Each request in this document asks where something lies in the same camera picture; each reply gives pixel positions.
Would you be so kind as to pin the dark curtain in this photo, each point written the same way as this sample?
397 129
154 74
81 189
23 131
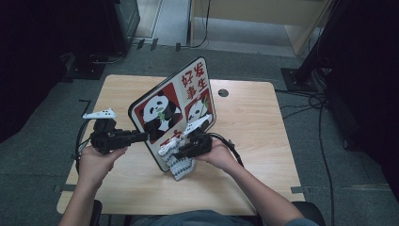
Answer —
370 94
37 56

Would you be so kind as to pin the person's left hand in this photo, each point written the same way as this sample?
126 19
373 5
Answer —
94 166

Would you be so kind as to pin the black stand base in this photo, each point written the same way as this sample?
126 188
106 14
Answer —
84 70

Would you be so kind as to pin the light wooden cabinet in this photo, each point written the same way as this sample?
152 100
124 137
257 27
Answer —
251 12

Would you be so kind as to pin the black metal stand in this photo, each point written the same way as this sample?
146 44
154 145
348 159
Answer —
309 62

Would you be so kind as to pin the black cabinet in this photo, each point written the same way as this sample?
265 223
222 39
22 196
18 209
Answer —
124 22

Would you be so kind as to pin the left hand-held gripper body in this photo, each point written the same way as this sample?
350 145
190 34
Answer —
108 138

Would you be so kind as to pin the grey tape strip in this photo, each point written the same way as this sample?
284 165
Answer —
64 188

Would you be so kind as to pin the white knitted cloth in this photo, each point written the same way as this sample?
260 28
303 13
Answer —
182 169

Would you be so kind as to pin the panda print board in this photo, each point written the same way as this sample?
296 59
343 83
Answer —
166 103

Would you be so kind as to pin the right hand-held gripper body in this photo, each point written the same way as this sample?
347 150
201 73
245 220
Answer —
202 144

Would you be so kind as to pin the person's right hand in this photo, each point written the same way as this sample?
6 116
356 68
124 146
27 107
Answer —
221 157

